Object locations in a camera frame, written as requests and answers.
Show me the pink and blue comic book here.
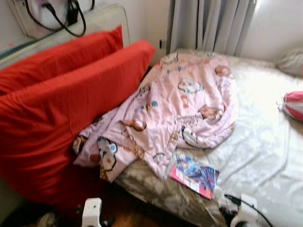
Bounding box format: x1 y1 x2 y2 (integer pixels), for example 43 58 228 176
169 152 220 200

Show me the red white blue star bolster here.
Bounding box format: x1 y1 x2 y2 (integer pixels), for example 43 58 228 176
283 91 303 121

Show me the beige floral pillow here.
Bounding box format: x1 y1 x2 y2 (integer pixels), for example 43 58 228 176
275 49 303 79

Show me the bed with beige sheet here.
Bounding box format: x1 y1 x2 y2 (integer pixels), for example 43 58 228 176
114 47 303 227

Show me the pink cartoon print blanket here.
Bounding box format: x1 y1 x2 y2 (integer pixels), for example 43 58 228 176
72 51 240 183

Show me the wide grey curtain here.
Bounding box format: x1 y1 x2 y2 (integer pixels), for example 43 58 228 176
168 0 256 56

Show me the white headboard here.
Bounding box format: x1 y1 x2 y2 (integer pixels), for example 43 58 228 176
0 4 131 69

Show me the large red pillow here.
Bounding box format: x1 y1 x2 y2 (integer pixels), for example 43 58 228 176
0 40 156 209

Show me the flat red pillow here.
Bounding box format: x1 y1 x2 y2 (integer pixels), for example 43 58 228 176
0 25 125 95

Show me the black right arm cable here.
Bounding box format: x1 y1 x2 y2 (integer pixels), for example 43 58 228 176
223 194 273 227

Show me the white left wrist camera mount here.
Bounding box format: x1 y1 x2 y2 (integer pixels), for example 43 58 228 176
81 198 103 227

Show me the black looped wall cable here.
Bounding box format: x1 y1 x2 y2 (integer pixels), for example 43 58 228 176
25 0 95 37

